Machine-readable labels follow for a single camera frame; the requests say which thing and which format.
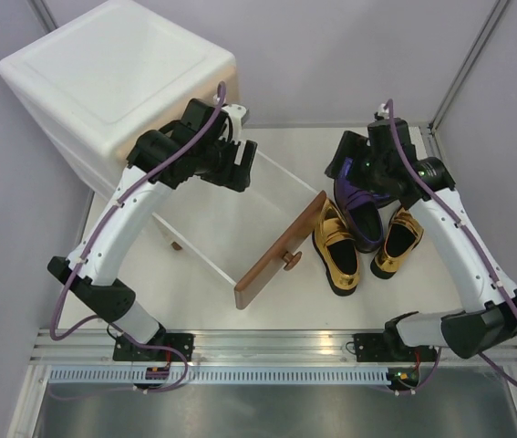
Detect beige upper drawer front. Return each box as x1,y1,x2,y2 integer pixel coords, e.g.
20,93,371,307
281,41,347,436
114,66,240,162

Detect gold metallic loafer right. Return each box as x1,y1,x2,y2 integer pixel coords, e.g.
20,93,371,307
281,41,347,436
370,206,424,280

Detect aluminium left frame post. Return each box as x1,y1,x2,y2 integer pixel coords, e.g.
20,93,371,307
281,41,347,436
27,0,54,24

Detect aluminium mounting rail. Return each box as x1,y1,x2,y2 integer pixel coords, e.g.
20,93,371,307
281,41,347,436
29,328,517,365

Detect gold metallic loafer left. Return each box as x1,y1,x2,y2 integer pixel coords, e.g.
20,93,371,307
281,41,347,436
312,198,360,297

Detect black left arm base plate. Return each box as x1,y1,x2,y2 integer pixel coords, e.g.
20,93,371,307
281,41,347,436
112,332,194,362

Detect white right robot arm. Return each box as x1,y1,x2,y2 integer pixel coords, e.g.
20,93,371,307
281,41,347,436
326,119,517,360

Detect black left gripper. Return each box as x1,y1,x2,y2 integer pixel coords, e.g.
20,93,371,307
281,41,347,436
194,132,256,193

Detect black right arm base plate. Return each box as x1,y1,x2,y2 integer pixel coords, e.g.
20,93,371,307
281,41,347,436
353,332,437,364

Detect white slotted cable duct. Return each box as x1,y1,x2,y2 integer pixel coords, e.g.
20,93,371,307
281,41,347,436
49,366,391,386

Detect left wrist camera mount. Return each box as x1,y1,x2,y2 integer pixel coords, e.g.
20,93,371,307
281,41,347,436
222,104,250,140

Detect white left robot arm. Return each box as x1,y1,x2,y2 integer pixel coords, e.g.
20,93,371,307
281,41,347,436
47,99,257,361

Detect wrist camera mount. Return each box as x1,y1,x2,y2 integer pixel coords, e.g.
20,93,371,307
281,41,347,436
374,102,393,120
222,104,250,140

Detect brown lower drawer knob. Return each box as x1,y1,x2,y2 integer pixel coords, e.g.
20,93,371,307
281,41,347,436
282,251,303,271

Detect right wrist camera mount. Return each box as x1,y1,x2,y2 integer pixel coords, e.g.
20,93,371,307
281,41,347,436
374,102,393,120

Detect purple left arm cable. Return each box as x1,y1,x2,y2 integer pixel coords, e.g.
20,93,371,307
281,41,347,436
48,80,228,343

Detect white plastic shoe cabinet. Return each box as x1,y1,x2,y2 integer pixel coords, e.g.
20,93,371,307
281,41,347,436
0,1,237,197

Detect purple metallic loafer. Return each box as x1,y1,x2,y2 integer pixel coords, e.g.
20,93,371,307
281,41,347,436
334,158,384,254

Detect gold metallic loafer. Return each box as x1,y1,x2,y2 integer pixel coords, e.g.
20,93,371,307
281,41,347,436
312,198,360,297
370,206,424,280

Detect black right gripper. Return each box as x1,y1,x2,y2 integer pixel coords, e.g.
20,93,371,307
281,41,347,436
326,130,389,197

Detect aluminium corner frame post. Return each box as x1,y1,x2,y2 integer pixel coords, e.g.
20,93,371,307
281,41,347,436
428,0,512,136

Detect brown-front pulled-out drawer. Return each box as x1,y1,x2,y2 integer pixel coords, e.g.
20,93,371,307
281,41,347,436
153,152,326,310

